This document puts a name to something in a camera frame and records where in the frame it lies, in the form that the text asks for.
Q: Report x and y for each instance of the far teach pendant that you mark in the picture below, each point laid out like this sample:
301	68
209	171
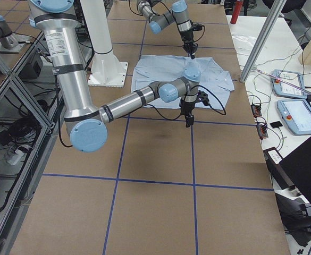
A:
282	89

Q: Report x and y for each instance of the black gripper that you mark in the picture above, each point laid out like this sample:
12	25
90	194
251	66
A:
187	36
187	108

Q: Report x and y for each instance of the red cylinder bottle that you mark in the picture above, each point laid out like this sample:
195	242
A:
236	11

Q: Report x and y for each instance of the light blue button shirt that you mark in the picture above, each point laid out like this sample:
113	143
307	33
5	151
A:
175	80

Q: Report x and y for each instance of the teach pendant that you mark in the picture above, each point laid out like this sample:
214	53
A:
296	113
282	89

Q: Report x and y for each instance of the black monitor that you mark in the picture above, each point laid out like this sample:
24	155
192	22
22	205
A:
297	166

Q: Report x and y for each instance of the near teach pendant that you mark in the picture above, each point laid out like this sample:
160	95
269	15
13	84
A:
296	113

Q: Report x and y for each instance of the grey aluminium frame post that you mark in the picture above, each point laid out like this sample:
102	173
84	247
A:
262	37

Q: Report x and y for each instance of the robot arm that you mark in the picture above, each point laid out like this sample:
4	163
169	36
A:
86	123
177	14

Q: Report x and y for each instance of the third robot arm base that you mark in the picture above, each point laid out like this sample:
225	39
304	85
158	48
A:
8	41

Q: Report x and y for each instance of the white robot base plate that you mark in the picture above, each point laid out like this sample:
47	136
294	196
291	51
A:
106	69

